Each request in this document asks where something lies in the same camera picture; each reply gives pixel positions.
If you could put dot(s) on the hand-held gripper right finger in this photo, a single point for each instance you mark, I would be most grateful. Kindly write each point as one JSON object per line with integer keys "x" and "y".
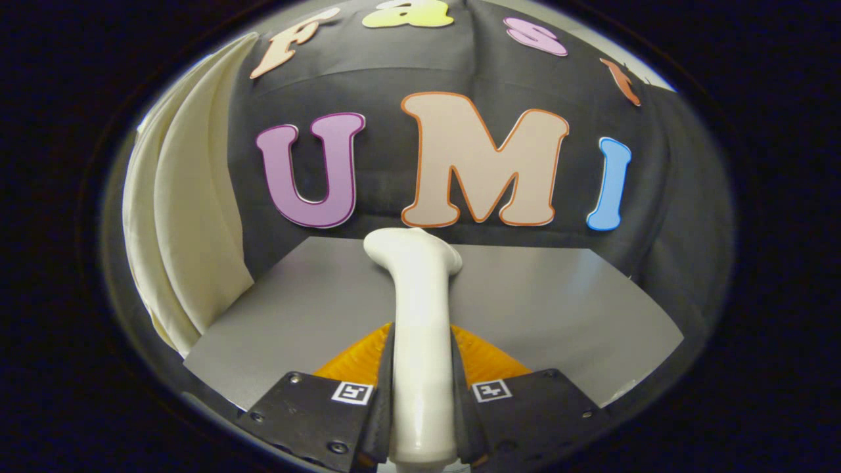
{"x": 525, "y": 410}

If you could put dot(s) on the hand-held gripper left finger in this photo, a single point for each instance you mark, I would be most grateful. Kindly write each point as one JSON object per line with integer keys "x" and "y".
{"x": 315, "y": 414}

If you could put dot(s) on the cream button shirt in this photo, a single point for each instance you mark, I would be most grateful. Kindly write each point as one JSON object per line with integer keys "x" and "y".
{"x": 190, "y": 197}

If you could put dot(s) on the beige cabinet grey top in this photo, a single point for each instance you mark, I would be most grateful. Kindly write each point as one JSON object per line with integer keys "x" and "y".
{"x": 315, "y": 302}

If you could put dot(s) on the black backdrop cloth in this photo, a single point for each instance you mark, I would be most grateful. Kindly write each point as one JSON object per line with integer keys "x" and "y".
{"x": 381, "y": 72}

